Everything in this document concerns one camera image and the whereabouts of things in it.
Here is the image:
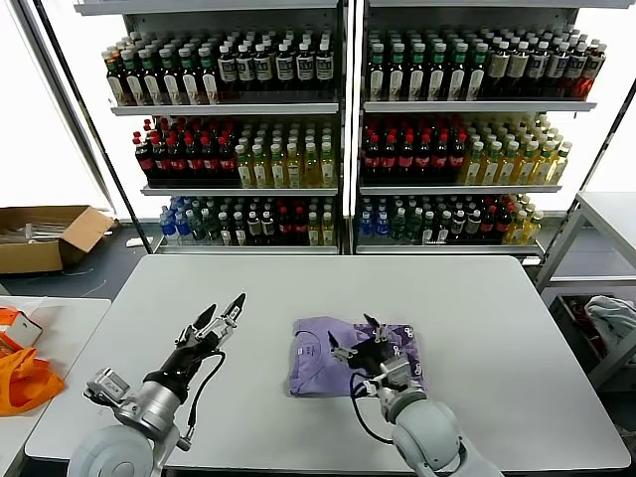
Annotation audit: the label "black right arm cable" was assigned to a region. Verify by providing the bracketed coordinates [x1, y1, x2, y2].
[348, 370, 398, 446]

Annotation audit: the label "small cola bottle red cap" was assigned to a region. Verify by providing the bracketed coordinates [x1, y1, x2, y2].
[275, 207, 293, 246]
[495, 203, 513, 239]
[291, 207, 308, 246]
[481, 206, 499, 240]

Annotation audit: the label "white slanted frame post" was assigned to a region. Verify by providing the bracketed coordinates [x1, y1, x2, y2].
[7, 0, 119, 218]

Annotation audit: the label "dark bottle beige label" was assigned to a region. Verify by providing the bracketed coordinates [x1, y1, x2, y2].
[485, 41, 510, 98]
[506, 41, 530, 98]

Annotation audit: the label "clear plastic packets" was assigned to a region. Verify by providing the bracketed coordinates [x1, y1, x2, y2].
[0, 222, 69, 245]

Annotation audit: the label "amber tea bottle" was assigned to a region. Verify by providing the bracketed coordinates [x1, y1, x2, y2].
[102, 49, 126, 108]

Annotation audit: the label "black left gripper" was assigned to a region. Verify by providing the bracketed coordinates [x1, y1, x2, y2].
[157, 292, 246, 395]

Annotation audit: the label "black slanted pole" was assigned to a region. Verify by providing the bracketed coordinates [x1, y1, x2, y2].
[35, 0, 153, 252]
[539, 79, 636, 259]

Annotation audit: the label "open cardboard box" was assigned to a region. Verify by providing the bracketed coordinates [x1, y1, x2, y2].
[0, 206, 118, 276]

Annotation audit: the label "dark drink bottle white label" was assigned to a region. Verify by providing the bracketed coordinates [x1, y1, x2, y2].
[217, 44, 238, 93]
[562, 43, 587, 99]
[545, 42, 568, 98]
[274, 43, 295, 93]
[526, 41, 550, 98]
[235, 43, 255, 93]
[294, 43, 315, 93]
[252, 43, 272, 93]
[313, 43, 334, 93]

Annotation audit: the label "red drink bottle white label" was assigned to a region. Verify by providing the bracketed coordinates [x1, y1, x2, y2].
[578, 45, 606, 101]

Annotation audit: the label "purple t-shirt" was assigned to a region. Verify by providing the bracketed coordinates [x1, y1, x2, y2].
[286, 316, 427, 398]

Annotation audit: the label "orange and white carton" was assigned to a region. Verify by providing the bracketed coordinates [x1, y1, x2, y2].
[0, 306, 44, 355]

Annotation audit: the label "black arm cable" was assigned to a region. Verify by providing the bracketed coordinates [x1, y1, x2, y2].
[181, 351, 228, 452]
[348, 370, 398, 446]

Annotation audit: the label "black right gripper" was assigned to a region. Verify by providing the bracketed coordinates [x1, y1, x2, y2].
[327, 312, 395, 375]

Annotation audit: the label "grey metal frame table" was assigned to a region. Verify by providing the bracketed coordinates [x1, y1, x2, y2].
[534, 191, 636, 394]

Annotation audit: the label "dark storage crate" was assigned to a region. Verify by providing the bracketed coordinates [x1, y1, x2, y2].
[555, 292, 612, 374]

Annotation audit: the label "red packaged item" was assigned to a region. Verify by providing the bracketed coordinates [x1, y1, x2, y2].
[570, 299, 605, 357]

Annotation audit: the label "light grey crumpled garment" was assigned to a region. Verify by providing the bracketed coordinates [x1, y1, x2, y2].
[583, 295, 636, 360]

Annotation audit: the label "orange cloth bag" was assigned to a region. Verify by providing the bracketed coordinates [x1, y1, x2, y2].
[0, 347, 66, 417]

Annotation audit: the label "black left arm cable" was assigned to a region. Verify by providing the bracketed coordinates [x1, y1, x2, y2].
[181, 351, 228, 452]

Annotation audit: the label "dark tea bottle green label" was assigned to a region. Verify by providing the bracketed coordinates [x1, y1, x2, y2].
[137, 48, 163, 107]
[177, 46, 201, 106]
[428, 43, 448, 103]
[157, 47, 182, 107]
[407, 43, 428, 103]
[466, 43, 488, 103]
[388, 43, 407, 103]
[120, 49, 146, 107]
[197, 46, 220, 106]
[447, 43, 468, 103]
[367, 43, 387, 103]

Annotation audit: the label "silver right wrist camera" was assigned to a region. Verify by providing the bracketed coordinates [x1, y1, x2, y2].
[378, 353, 424, 397]

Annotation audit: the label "yellow tea bottle white cap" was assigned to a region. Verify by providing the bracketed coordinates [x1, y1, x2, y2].
[549, 140, 572, 185]
[480, 141, 503, 186]
[318, 142, 337, 189]
[498, 142, 521, 186]
[250, 143, 270, 190]
[534, 141, 557, 186]
[302, 142, 321, 189]
[461, 141, 486, 186]
[285, 142, 304, 189]
[516, 141, 540, 186]
[268, 143, 287, 189]
[235, 144, 253, 190]

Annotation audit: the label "white side table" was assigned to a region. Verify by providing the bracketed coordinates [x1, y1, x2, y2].
[0, 296, 113, 477]

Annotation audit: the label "grey metal shelving unit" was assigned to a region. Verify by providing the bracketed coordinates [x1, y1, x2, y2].
[73, 0, 350, 255]
[353, 0, 597, 255]

